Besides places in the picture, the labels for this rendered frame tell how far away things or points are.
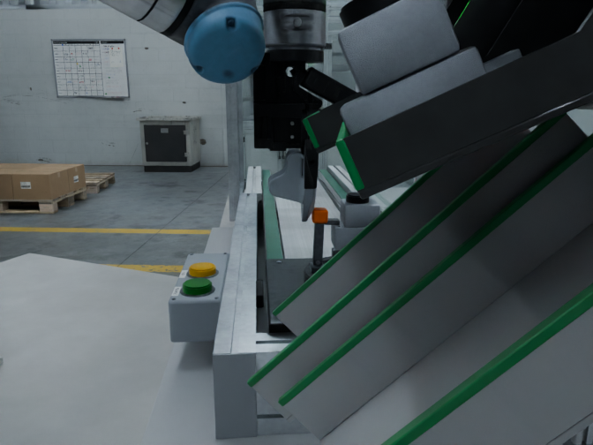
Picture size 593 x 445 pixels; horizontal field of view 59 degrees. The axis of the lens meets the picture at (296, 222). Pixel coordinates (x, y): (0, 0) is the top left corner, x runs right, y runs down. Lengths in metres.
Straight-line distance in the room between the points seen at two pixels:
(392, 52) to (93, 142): 9.26
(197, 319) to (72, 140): 8.94
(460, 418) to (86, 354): 0.67
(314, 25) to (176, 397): 0.47
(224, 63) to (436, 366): 0.33
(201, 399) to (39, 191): 5.35
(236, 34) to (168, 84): 8.48
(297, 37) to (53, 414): 0.52
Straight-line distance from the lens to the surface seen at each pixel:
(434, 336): 0.36
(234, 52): 0.51
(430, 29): 0.24
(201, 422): 0.65
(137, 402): 0.71
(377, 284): 0.37
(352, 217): 0.68
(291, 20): 0.65
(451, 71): 0.24
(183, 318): 0.72
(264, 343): 0.60
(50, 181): 5.91
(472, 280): 0.35
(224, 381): 0.59
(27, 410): 0.74
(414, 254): 0.36
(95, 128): 9.42
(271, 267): 0.79
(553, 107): 0.21
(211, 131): 8.84
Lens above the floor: 1.23
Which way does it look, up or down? 14 degrees down
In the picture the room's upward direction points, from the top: straight up
